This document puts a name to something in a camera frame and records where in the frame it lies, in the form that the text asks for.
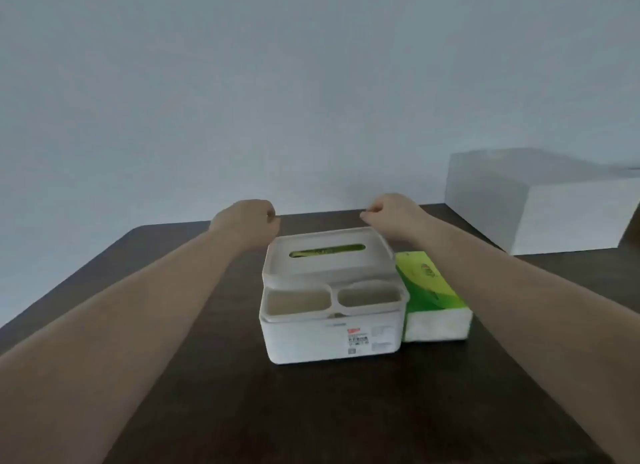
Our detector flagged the person's left forearm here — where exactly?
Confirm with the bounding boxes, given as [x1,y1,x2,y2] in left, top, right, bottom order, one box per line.
[0,218,237,464]

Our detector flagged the large white box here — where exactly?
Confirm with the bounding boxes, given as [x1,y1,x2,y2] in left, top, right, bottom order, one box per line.
[444,147,640,256]

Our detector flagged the person's left hand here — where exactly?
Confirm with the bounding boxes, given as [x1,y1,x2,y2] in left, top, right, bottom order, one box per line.
[208,199,282,255]

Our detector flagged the person's right hand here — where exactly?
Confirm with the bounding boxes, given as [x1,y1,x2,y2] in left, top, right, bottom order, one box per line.
[360,193,439,246]

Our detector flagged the white tissue box lid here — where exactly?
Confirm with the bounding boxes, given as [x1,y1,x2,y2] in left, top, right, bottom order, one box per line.
[261,227,396,292]

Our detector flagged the green tissue pack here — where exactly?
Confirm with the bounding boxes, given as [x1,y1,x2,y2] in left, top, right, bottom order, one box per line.
[394,251,474,343]
[288,243,366,259]

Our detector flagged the white plastic tissue box base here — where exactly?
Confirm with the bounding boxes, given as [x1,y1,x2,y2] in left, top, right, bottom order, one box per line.
[258,279,411,366]

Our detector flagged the person's right forearm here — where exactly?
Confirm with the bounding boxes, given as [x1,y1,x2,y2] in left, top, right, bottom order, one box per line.
[409,214,640,464]

